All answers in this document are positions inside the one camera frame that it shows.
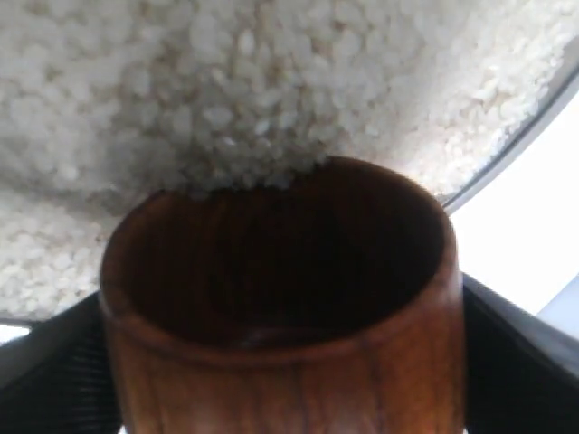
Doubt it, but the rice pile in plate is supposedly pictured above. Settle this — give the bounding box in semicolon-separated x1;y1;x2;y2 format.
1;1;578;320

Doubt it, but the round metal rice plate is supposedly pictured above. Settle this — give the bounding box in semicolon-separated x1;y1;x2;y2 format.
442;63;578;214

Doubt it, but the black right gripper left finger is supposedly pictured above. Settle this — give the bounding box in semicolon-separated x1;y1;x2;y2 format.
1;294;122;434

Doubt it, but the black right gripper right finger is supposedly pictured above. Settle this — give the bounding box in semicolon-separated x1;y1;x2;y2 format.
463;276;578;434

